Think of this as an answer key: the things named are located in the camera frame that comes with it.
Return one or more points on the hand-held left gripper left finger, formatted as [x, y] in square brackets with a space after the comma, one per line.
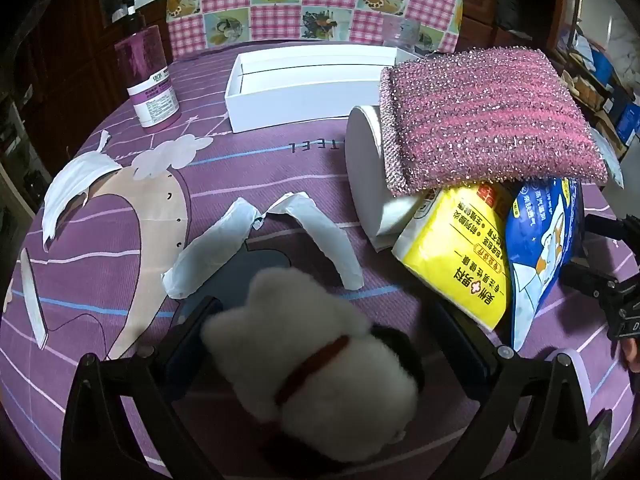
[192, 341]

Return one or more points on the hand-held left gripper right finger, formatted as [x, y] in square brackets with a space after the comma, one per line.
[465, 346]

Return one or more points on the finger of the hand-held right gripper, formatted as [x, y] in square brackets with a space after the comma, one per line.
[612, 227]
[590, 277]

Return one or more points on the dark blue cartoon packet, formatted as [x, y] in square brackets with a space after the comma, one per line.
[540, 240]

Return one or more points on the yellow packet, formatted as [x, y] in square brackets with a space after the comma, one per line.
[460, 260]

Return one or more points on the white plush toy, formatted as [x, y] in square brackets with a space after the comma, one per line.
[310, 360]

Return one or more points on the pink glitter scrub sponge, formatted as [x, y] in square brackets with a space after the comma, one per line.
[490, 115]

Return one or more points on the white paper roll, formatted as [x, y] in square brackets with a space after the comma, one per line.
[365, 175]

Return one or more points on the white cardboard box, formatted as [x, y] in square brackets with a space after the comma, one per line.
[300, 105]

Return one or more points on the person's right hand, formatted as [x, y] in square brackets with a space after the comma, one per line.
[632, 355]

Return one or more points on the stack of storage boxes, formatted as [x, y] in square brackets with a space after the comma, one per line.
[605, 90]

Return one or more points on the purple printed tablecloth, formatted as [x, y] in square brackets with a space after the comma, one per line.
[280, 170]

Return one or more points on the purple pump bottle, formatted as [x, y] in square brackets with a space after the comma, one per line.
[147, 75]

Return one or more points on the clear glass cup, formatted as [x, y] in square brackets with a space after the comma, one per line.
[402, 35]

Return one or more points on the dark wooden cabinet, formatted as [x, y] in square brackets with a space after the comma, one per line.
[60, 35]

